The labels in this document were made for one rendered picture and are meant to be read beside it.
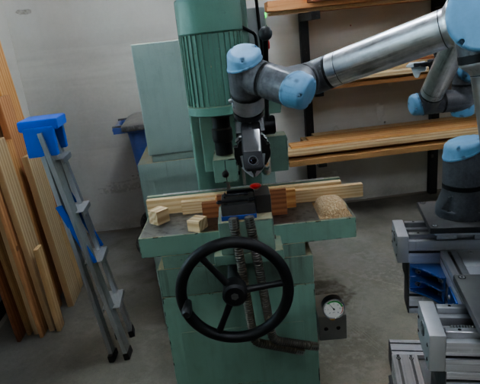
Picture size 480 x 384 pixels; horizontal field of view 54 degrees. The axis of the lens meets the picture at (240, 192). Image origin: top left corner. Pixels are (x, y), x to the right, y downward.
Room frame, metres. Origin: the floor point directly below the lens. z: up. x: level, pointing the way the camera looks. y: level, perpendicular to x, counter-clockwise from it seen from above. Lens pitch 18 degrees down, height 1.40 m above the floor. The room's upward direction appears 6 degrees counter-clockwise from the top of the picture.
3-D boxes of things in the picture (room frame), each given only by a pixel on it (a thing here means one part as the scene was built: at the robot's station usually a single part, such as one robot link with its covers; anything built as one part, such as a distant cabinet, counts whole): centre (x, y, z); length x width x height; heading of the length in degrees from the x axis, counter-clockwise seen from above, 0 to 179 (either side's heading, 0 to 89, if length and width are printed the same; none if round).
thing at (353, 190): (1.36, -0.09, 0.92); 0.55 x 0.02 x 0.04; 89
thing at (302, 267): (1.48, 0.03, 0.76); 0.57 x 0.45 x 0.09; 179
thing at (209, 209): (1.31, 0.00, 0.92); 0.23 x 0.02 x 0.05; 89
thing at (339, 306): (1.15, -0.22, 0.65); 0.06 x 0.04 x 0.08; 89
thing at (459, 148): (1.33, -0.67, 0.98); 0.13 x 0.12 x 0.14; 92
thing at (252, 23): (1.68, -0.11, 1.40); 0.10 x 0.06 x 0.16; 179
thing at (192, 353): (1.48, 0.03, 0.36); 0.58 x 0.45 x 0.71; 179
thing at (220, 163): (1.38, 0.03, 1.03); 0.14 x 0.07 x 0.09; 179
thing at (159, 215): (1.31, 0.25, 0.92); 0.05 x 0.04 x 0.04; 136
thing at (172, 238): (1.25, -0.01, 0.87); 0.61 x 0.30 x 0.06; 89
